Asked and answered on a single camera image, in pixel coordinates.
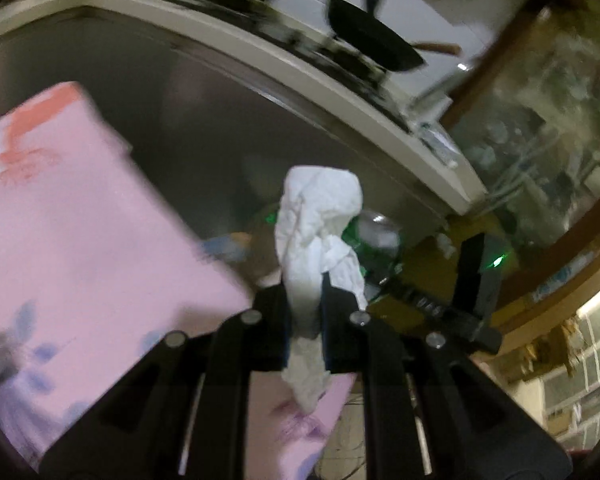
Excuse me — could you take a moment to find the barred kitchen window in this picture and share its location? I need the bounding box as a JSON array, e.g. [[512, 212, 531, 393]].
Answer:
[[540, 280, 600, 456]]

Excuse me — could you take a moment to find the grey kitchen cabinet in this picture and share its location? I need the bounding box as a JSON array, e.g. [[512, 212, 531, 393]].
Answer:
[[0, 10, 451, 283]]

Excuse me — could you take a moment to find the white kitchen countertop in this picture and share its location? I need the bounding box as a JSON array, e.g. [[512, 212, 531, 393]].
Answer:
[[0, 0, 489, 217]]

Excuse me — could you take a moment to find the wooden framed glass door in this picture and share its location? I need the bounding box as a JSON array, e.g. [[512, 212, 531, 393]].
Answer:
[[437, 0, 600, 311]]

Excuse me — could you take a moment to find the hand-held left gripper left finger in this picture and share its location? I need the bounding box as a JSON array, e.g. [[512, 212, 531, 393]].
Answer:
[[39, 284, 291, 480]]

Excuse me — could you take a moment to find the white tissue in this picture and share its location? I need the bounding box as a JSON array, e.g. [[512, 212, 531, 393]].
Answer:
[[274, 165, 369, 411]]

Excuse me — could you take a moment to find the white packet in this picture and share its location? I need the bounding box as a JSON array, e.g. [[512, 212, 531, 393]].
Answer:
[[419, 120, 462, 169]]

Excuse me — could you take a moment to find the pink floral tablecloth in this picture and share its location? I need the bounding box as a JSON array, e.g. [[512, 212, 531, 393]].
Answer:
[[0, 81, 357, 480]]

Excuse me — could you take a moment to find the clear plastic bottle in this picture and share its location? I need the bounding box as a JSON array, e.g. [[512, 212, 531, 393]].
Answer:
[[352, 210, 407, 281]]

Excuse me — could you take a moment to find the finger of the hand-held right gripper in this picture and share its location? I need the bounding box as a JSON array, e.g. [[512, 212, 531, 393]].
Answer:
[[365, 272, 412, 307]]

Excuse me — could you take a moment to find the wooden handled spatula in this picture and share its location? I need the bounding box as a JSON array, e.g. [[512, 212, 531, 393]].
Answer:
[[411, 41, 462, 57]]

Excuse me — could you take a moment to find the black wok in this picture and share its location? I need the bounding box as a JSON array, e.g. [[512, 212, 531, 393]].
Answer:
[[326, 0, 427, 74]]

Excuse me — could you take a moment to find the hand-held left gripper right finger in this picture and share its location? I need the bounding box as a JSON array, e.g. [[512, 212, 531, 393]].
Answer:
[[320, 272, 573, 480]]

